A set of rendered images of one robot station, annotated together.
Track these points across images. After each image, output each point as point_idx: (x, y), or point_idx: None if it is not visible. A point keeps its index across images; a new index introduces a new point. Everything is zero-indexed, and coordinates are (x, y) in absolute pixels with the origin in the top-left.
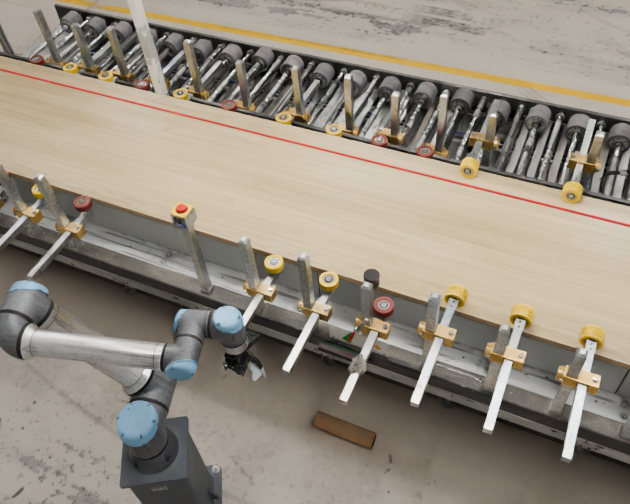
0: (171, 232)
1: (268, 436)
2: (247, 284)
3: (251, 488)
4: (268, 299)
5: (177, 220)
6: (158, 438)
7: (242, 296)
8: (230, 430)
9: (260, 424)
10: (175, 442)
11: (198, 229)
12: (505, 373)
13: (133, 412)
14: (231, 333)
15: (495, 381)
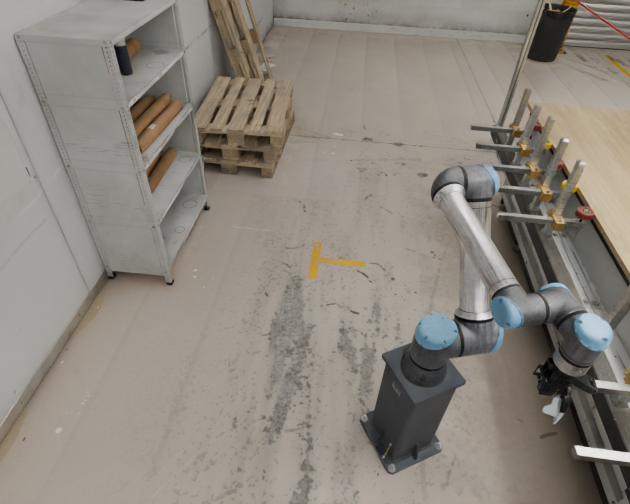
0: (620, 289)
1: (492, 486)
2: None
3: (438, 488)
4: None
5: None
6: (433, 357)
7: (614, 379)
8: (477, 446)
9: (499, 473)
10: (438, 379)
11: None
12: None
13: (442, 323)
14: (580, 341)
15: None
